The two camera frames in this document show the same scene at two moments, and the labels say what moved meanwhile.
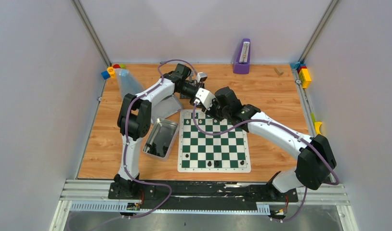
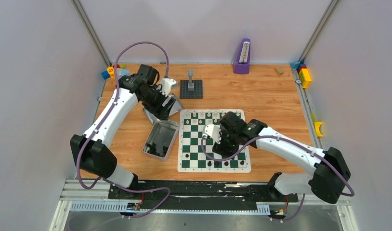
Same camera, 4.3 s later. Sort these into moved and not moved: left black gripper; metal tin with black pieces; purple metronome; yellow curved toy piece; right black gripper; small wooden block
Moved: left black gripper; right black gripper
Not moved: metal tin with black pieces; purple metronome; yellow curved toy piece; small wooden block
